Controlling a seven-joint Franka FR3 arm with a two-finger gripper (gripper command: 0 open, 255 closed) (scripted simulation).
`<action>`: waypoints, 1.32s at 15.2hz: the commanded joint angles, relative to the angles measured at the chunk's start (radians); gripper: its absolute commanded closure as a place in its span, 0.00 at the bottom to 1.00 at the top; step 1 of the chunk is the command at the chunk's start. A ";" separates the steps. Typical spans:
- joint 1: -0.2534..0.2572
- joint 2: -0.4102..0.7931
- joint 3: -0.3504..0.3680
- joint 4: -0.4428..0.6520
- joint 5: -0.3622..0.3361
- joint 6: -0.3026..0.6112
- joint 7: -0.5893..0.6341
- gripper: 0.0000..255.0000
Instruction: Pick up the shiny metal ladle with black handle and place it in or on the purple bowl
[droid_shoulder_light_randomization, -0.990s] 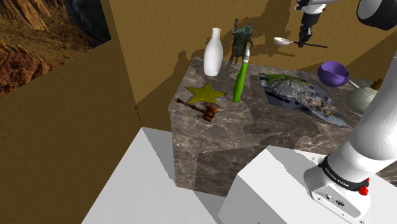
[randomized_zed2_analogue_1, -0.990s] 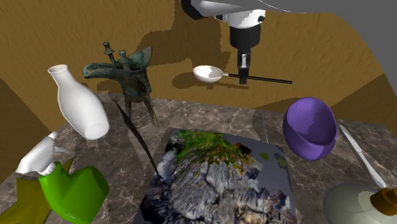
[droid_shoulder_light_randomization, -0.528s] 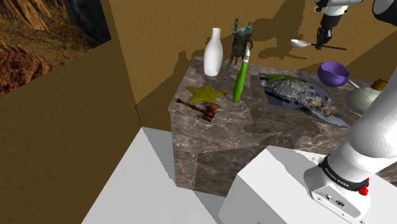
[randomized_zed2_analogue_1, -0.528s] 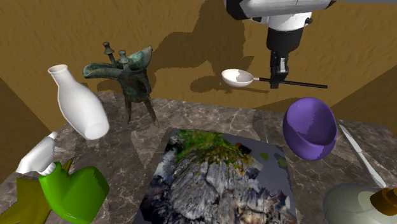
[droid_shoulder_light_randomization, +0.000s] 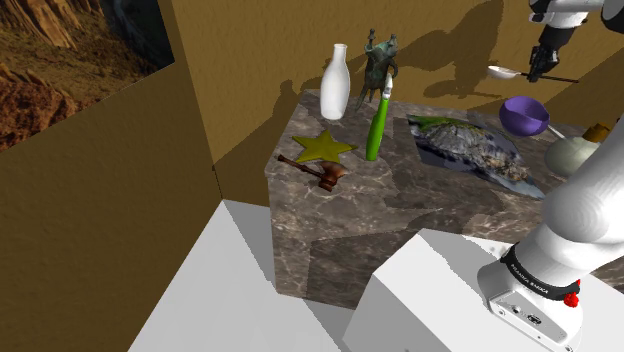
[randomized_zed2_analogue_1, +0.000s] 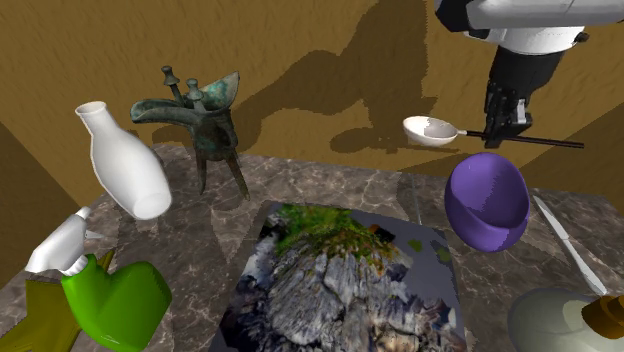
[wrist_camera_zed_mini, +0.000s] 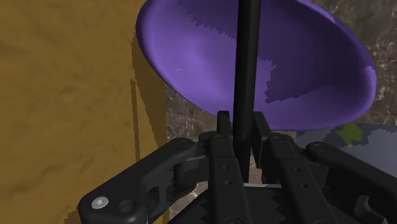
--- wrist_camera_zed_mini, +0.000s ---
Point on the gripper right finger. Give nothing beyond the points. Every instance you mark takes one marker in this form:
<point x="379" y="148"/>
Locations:
<point x="335" y="173"/>

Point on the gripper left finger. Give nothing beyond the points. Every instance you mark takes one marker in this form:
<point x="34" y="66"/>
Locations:
<point x="221" y="161"/>

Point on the black stick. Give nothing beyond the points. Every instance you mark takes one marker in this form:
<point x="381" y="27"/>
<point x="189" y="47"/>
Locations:
<point x="245" y="77"/>

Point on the grey thing with green patch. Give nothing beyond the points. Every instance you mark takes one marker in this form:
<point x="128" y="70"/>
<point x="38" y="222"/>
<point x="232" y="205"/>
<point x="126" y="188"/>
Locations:
<point x="372" y="150"/>

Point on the purple bowl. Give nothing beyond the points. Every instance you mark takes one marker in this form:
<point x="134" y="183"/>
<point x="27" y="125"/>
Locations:
<point x="192" y="56"/>

